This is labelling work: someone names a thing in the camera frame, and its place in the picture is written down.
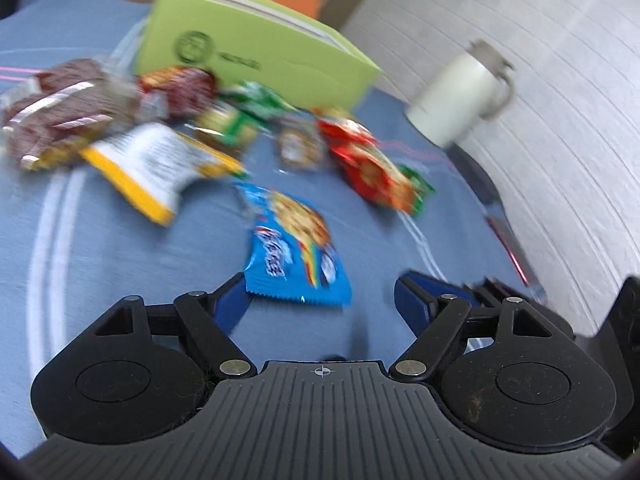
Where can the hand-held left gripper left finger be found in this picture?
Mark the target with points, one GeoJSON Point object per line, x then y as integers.
{"type": "Point", "coordinates": [227, 305]}

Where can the dark red snack packet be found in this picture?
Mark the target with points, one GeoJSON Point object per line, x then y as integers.
{"type": "Point", "coordinates": [45, 130]}
{"type": "Point", "coordinates": [75, 77]}

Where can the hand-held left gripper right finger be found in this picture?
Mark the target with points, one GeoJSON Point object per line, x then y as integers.
{"type": "Point", "coordinates": [412, 305]}

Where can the red-brown snack packet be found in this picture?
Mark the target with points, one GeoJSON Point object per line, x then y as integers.
{"type": "Point", "coordinates": [180, 87]}

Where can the blue tablecloth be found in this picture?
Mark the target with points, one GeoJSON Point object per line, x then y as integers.
{"type": "Point", "coordinates": [150, 270]}

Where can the red orange snack packet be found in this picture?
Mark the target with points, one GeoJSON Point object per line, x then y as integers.
{"type": "Point", "coordinates": [370, 165]}

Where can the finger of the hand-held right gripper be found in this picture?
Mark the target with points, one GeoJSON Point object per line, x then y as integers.
{"type": "Point", "coordinates": [487, 289]}

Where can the green yellow snack packet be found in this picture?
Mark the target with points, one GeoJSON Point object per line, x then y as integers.
{"type": "Point", "coordinates": [225, 127]}

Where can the clear cookie packet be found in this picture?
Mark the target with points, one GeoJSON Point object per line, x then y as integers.
{"type": "Point", "coordinates": [300, 147]}

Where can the white insulated mug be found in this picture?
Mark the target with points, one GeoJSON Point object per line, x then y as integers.
{"type": "Point", "coordinates": [455, 95]}

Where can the yellow white snack packet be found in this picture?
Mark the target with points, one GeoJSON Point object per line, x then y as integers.
{"type": "Point", "coordinates": [145, 170]}

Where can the green cardboard box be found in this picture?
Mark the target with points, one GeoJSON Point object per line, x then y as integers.
{"type": "Point", "coordinates": [280, 60]}

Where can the blue cookie packet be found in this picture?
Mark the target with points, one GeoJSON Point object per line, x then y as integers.
{"type": "Point", "coordinates": [290, 245]}

